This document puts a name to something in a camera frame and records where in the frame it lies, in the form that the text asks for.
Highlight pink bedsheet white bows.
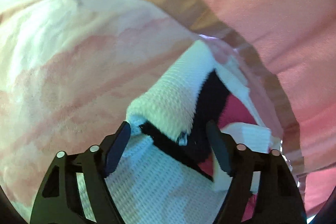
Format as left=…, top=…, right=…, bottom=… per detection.
left=0, top=0, right=289, bottom=217

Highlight pink curtain brown hem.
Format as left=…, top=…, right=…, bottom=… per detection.
left=140, top=0, right=335, bottom=215

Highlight white knitted sweater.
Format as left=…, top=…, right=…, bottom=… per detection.
left=106, top=40, right=283, bottom=223

